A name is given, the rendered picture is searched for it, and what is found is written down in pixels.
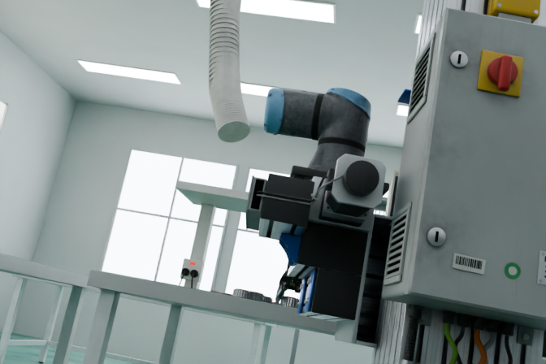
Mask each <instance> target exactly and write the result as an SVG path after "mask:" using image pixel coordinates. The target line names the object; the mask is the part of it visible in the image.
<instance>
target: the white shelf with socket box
mask: <svg viewBox="0 0 546 364"><path fill-rule="evenodd" d="M175 188H176V189H177V190H179V191H180V192H181V193H182V194H183V195H184V196H185V197H186V198H187V199H188V200H190V201H191V202H192V203H193V204H194V205H199V206H201V210H200V214H199V218H198V222H197V229H196V233H195V237H194V241H193V247H192V252H191V255H190V259H187V258H184V262H183V266H182V270H181V273H180V278H181V281H180V284H181V282H182V280H185V282H184V287H187V288H195V289H199V288H200V284H201V281H202V274H203V271H204V266H205V261H206V254H207V250H208V246H209V242H210V235H211V231H212V227H213V222H214V219H215V211H216V208H218V209H223V210H231V211H236V212H241V213H245V208H246V204H247V200H248V196H249V192H246V191H240V190H235V189H230V188H221V187H216V186H211V185H205V184H196V183H191V182H186V181H181V180H177V181H176V186H175ZM180 284H179V286H180Z"/></svg>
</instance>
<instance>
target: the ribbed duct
mask: <svg viewBox="0 0 546 364"><path fill-rule="evenodd" d="M240 14H241V0H210V43H209V44H210V46H209V49H210V50H209V54H210V55H209V94H210V101H211V105H212V109H213V113H214V121H215V124H216V128H217V133H218V137H219V139H220V140H222V141H225V142H229V143H233V142H238V141H242V140H243V139H245V138H246V137H247V136H248V135H249V132H250V128H249V121H248V118H247V114H246V111H245V105H244V102H243V98H242V92H241V78H240Z"/></svg>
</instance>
